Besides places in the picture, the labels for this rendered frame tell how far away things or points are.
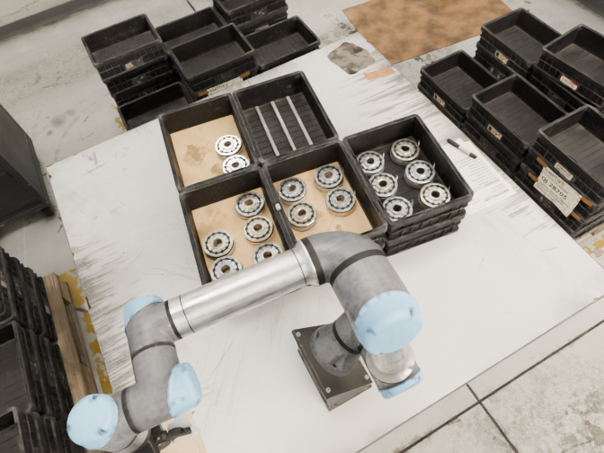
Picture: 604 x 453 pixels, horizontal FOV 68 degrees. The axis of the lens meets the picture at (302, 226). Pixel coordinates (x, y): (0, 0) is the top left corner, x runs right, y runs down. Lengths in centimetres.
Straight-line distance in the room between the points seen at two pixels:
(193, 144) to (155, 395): 124
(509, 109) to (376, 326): 202
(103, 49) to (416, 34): 213
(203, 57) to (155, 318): 215
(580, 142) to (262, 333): 167
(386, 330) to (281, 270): 21
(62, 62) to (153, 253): 257
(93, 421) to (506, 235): 142
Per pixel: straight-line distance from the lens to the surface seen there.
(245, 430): 148
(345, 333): 124
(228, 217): 160
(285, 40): 299
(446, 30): 371
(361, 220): 154
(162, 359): 81
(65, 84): 389
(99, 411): 80
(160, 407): 79
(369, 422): 146
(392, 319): 75
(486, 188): 185
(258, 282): 81
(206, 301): 82
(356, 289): 77
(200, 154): 181
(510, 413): 228
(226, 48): 283
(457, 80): 290
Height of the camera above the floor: 214
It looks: 59 degrees down
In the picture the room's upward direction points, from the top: 9 degrees counter-clockwise
